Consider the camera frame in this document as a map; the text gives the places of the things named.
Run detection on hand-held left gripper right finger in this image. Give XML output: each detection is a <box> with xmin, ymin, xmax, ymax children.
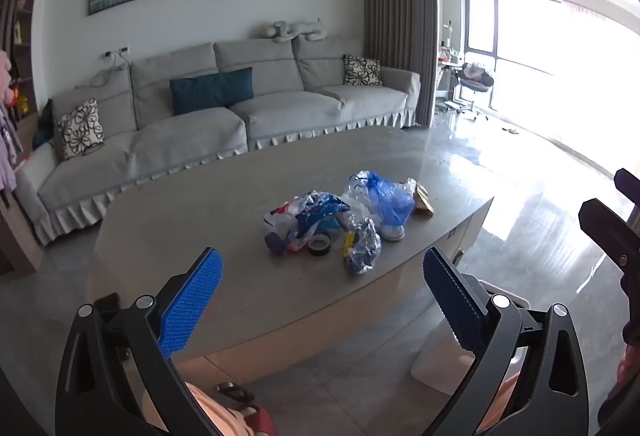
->
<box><xmin>422</xmin><ymin>246</ymin><xmax>596</xmax><ymax>436</ymax></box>

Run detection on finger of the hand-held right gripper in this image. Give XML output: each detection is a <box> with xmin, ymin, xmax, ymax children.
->
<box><xmin>614</xmin><ymin>169</ymin><xmax>640</xmax><ymax>219</ymax></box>
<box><xmin>578</xmin><ymin>199</ymin><xmax>640</xmax><ymax>287</ymax></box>

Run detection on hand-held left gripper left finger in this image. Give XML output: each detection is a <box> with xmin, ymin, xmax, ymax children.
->
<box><xmin>55</xmin><ymin>246</ymin><xmax>226</xmax><ymax>436</ymax></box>

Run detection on white trash bin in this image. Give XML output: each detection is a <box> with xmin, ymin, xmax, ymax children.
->
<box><xmin>410</xmin><ymin>289</ymin><xmax>531</xmax><ymax>392</ymax></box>

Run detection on brown cardboard piece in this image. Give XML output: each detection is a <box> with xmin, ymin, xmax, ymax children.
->
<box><xmin>411</xmin><ymin>180</ymin><xmax>435</xmax><ymax>216</ymax></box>

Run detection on blue plastic bag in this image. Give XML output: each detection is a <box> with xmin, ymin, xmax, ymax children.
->
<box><xmin>349</xmin><ymin>170</ymin><xmax>416</xmax><ymax>228</ymax></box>

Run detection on person's right forearm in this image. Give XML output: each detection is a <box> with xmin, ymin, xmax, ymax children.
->
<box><xmin>619</xmin><ymin>356</ymin><xmax>640</xmax><ymax>398</ymax></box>

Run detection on grey coffee table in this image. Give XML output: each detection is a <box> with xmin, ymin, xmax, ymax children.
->
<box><xmin>85</xmin><ymin>126</ymin><xmax>496</xmax><ymax>363</ymax></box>

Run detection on grey fabric sofa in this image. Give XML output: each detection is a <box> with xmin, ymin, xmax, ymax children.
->
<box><xmin>15</xmin><ymin>36</ymin><xmax>422</xmax><ymax>245</ymax></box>

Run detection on swivel chair with clothes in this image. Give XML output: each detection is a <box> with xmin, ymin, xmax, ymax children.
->
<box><xmin>452</xmin><ymin>62</ymin><xmax>496</xmax><ymax>121</ymax></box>

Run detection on floral black white pillow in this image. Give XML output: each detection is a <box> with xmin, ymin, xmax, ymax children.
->
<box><xmin>56</xmin><ymin>99</ymin><xmax>105</xmax><ymax>160</ymax></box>
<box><xmin>343</xmin><ymin>55</ymin><xmax>383</xmax><ymax>87</ymax></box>

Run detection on teal long pillow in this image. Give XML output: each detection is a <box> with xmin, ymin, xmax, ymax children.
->
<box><xmin>170</xmin><ymin>67</ymin><xmax>254</xmax><ymax>115</ymax></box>

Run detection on white desk with clutter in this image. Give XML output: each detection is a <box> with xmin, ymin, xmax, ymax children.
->
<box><xmin>435</xmin><ymin>21</ymin><xmax>467</xmax><ymax>112</ymax></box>

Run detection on hanging pink purple clothes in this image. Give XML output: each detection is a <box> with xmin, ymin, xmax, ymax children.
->
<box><xmin>0</xmin><ymin>50</ymin><xmax>27</xmax><ymax>191</ymax></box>

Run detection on white knotted plush toy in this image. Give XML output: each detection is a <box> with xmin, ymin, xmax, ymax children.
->
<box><xmin>260</xmin><ymin>18</ymin><xmax>328</xmax><ymax>45</ymax></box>

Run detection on grey pleated curtain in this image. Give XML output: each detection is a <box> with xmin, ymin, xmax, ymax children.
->
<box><xmin>361</xmin><ymin>0</ymin><xmax>441</xmax><ymax>128</ymax></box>

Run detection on brown wooden shelf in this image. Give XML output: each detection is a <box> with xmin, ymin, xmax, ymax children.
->
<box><xmin>0</xmin><ymin>0</ymin><xmax>41</xmax><ymax>127</ymax></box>

